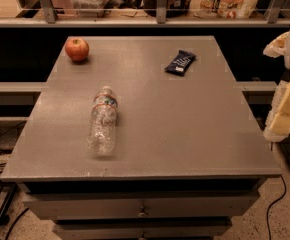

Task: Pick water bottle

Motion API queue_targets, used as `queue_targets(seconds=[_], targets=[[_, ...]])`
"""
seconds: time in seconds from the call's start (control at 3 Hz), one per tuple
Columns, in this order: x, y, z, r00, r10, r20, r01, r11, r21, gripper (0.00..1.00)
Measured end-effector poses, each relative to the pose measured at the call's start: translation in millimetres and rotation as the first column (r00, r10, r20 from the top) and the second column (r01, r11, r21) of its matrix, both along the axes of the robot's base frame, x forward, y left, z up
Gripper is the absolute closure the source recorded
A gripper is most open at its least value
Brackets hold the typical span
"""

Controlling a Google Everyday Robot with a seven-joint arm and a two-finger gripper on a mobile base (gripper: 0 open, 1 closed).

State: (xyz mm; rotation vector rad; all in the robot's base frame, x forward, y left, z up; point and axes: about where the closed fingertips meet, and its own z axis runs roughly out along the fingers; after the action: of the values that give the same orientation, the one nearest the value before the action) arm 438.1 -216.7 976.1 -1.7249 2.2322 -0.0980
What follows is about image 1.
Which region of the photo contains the cream foam padded gripper finger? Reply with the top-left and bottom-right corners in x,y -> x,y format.
263,80 -> 290,142

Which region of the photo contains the clear plastic water bottle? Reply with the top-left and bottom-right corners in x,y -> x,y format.
88,86 -> 118,157

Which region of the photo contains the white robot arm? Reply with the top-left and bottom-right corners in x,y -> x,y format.
263,30 -> 290,142

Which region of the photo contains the grey drawer cabinet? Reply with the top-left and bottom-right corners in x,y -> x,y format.
1,36 -> 281,240

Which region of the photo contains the dark blue snack wrapper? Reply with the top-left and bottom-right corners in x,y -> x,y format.
164,50 -> 196,77

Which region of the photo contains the colourful printed food bag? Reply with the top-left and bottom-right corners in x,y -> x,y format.
194,0 -> 258,19

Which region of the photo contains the round metal drawer knob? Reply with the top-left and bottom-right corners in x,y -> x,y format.
137,209 -> 148,218

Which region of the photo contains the red apple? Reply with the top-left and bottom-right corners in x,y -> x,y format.
65,38 -> 89,62

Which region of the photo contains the black power adapter box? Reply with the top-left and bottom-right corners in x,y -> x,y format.
0,129 -> 20,151

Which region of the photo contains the black floor cable right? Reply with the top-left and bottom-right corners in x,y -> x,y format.
265,175 -> 288,240

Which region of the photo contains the metal shelf rail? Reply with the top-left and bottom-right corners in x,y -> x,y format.
0,0 -> 290,28

